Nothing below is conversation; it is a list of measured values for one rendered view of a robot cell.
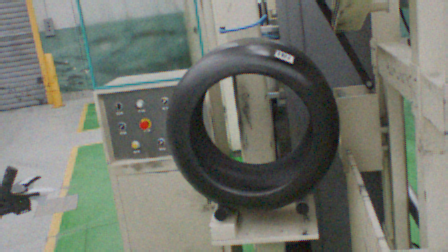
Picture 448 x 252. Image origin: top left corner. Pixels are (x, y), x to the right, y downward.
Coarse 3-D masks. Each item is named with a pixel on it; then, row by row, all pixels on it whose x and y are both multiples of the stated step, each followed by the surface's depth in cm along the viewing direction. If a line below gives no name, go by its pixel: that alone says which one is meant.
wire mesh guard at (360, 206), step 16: (352, 160) 187; (352, 176) 191; (352, 192) 197; (352, 208) 205; (368, 208) 147; (352, 224) 213; (368, 224) 153; (352, 240) 218; (368, 240) 158; (384, 240) 128
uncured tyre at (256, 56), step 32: (224, 64) 164; (256, 64) 163; (288, 64) 163; (192, 96) 168; (320, 96) 164; (192, 128) 199; (320, 128) 166; (192, 160) 173; (224, 160) 201; (288, 160) 198; (320, 160) 169; (224, 192) 175; (256, 192) 175; (288, 192) 172
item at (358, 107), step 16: (336, 96) 214; (352, 96) 195; (368, 96) 194; (352, 112) 196; (368, 112) 196; (352, 128) 198; (368, 128) 197; (352, 144) 200; (368, 144) 199; (368, 160) 200
